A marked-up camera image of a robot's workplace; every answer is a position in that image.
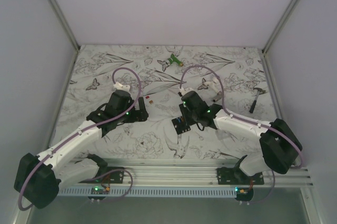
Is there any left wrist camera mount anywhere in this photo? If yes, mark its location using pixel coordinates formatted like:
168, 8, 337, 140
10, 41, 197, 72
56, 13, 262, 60
114, 82, 131, 93

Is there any black fuse box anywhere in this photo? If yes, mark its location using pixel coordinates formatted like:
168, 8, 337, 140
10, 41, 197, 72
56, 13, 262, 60
171, 116, 195, 135

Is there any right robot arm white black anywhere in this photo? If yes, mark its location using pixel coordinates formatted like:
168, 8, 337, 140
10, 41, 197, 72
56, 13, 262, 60
180, 88, 302, 185

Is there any clear plastic fuse box cover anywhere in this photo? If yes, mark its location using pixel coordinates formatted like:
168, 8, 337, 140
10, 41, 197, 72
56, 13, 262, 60
215, 130, 232, 140

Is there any white slotted cable duct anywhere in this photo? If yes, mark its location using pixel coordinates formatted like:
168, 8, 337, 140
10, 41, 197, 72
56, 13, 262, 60
58, 186, 236, 198

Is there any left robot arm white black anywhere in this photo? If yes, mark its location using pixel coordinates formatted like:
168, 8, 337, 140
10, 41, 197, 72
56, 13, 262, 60
14, 89, 148, 211

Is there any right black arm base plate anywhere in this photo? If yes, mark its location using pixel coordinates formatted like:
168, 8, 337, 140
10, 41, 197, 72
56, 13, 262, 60
216, 167, 264, 186

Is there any floral printed table mat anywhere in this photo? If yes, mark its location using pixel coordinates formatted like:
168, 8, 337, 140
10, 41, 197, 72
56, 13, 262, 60
52, 45, 276, 159

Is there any aluminium rail frame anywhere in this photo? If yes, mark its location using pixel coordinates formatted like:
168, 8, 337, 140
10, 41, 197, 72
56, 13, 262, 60
31, 0, 336, 223

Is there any controller board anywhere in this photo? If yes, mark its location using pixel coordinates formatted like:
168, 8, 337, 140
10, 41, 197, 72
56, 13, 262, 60
88, 186, 110, 203
235, 187, 254, 205

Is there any right controller board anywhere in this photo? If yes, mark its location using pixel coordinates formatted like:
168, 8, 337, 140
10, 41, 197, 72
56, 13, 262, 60
235, 187, 254, 205

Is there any left controller board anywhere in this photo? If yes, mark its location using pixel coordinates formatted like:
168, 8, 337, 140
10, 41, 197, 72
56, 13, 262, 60
88, 186, 110, 203

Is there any metal pipe elbow fitting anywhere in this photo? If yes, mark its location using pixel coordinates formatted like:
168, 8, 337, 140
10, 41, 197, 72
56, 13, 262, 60
205, 77, 223, 103

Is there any small hammer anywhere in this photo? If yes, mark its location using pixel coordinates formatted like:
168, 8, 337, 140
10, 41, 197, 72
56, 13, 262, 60
249, 87, 266, 114

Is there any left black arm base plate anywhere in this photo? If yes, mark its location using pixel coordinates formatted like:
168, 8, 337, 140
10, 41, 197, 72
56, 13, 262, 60
84, 167, 124, 185

